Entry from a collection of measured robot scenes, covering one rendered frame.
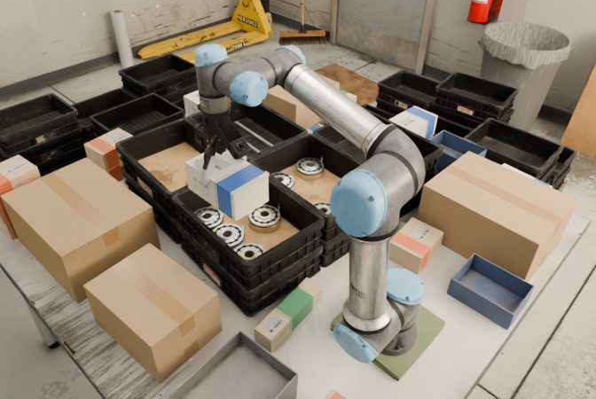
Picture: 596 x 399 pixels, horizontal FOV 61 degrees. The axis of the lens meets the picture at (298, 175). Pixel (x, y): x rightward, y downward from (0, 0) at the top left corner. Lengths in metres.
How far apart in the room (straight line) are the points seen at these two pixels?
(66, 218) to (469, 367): 1.24
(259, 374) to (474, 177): 0.98
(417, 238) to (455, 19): 2.97
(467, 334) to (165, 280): 0.87
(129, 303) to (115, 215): 0.33
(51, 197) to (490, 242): 1.41
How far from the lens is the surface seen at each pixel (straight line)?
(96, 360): 1.55
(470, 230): 1.73
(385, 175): 0.96
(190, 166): 1.37
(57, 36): 4.70
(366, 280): 1.10
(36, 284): 1.80
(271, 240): 1.58
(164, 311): 1.39
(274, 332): 1.44
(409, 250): 1.67
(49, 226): 1.67
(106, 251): 1.63
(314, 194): 1.75
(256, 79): 1.11
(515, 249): 1.69
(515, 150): 2.86
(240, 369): 1.39
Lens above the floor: 1.92
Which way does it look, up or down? 36 degrees down
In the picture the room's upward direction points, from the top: 1 degrees clockwise
